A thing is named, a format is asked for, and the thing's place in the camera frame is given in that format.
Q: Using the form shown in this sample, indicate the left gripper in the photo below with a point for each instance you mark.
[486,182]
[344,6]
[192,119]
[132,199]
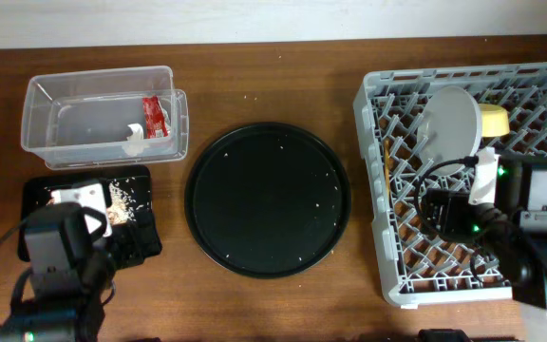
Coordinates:
[136,252]

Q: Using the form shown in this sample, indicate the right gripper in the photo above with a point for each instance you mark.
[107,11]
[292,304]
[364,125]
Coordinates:
[451,203]

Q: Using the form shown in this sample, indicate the grey plate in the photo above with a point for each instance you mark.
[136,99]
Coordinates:
[451,127]

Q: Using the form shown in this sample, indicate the wooden chopstick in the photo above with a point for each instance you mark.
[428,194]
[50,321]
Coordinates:
[387,165]

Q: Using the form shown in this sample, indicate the white tissue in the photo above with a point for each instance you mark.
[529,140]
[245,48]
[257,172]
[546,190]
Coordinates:
[135,144]

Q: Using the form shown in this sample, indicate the yellow bowl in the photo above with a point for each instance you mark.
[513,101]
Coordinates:
[495,121]

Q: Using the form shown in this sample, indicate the red snack wrapper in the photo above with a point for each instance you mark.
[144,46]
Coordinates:
[154,118]

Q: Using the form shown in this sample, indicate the round black serving tray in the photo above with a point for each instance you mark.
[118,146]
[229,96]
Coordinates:
[267,200]

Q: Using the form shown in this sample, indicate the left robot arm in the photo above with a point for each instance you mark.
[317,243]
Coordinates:
[72,262]

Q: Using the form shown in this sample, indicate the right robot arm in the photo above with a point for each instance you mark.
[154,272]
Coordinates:
[504,215]

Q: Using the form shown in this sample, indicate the grey dishwasher rack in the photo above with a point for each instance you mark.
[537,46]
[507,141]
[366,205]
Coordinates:
[417,269]

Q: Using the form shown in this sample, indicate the black rectangular tray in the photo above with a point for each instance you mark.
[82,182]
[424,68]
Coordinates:
[135,180]

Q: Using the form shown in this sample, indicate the food scraps pile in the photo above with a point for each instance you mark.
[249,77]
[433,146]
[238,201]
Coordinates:
[120,211]

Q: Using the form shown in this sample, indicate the clear plastic bin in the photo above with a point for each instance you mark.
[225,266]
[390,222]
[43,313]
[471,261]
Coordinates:
[79,119]

